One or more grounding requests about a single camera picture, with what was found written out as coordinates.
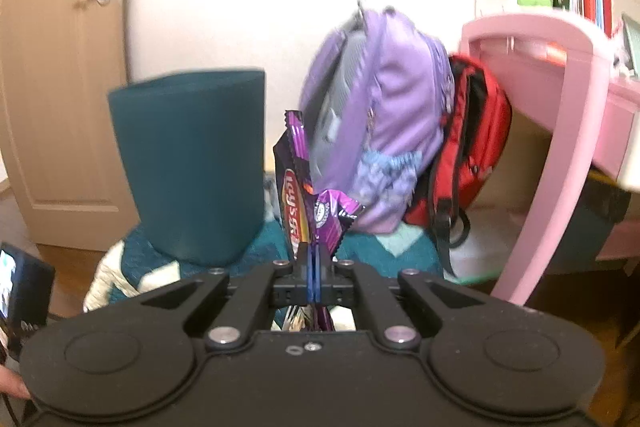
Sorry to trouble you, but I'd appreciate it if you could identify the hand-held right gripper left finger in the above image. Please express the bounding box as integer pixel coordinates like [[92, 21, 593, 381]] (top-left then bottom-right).
[[140, 246, 315, 351]]

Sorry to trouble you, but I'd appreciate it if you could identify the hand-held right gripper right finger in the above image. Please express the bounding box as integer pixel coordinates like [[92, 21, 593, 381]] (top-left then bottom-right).
[[314, 246, 496, 351]]

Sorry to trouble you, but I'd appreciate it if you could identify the purple chip bag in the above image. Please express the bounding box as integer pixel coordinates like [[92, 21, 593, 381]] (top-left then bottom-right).
[[272, 109, 364, 333]]

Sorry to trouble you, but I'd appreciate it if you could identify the dark teal trash bin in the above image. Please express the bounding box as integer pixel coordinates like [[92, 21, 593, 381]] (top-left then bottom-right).
[[107, 67, 267, 267]]

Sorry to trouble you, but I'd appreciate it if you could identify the person's left hand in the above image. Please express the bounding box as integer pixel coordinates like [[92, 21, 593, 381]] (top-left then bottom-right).
[[0, 367, 32, 401]]

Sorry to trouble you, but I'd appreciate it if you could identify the teal cream zigzag quilted blanket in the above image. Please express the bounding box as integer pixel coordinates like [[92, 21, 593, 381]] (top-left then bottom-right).
[[82, 207, 451, 333]]

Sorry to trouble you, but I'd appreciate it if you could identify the green floor mat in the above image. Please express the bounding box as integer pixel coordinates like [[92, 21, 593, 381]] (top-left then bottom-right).
[[450, 272, 501, 289]]

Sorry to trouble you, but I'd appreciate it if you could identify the beige wooden door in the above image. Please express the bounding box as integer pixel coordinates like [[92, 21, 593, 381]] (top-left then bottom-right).
[[0, 0, 139, 253]]

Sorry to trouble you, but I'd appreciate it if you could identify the purple backpack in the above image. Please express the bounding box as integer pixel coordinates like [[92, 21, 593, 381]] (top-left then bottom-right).
[[299, 4, 454, 236]]

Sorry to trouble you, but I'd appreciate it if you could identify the red backpack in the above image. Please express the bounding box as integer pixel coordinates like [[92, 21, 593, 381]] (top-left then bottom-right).
[[402, 53, 514, 279]]

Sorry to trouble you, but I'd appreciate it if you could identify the dark bin with black bag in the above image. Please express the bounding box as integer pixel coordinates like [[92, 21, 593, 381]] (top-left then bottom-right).
[[565, 172, 632, 259]]

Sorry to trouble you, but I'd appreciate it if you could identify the pink desk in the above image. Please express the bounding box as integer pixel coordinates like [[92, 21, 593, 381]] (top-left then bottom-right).
[[460, 12, 640, 308]]

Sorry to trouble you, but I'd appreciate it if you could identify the pale green desk board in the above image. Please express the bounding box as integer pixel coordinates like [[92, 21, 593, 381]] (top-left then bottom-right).
[[620, 14, 640, 78]]

